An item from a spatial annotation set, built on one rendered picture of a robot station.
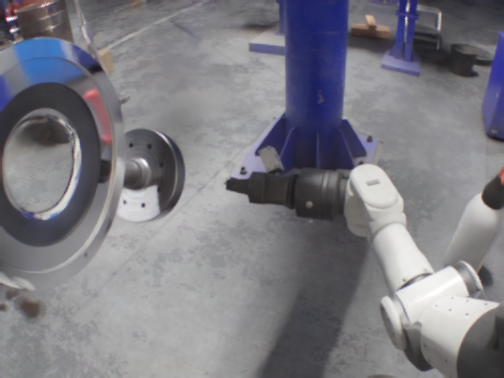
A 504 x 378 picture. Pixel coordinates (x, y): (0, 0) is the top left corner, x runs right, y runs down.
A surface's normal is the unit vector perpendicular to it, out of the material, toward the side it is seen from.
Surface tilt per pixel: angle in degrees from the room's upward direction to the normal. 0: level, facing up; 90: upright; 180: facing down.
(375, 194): 5
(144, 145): 49
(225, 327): 0
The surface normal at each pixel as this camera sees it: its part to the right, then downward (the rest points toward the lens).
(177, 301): -0.04, -0.76
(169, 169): -0.31, -0.04
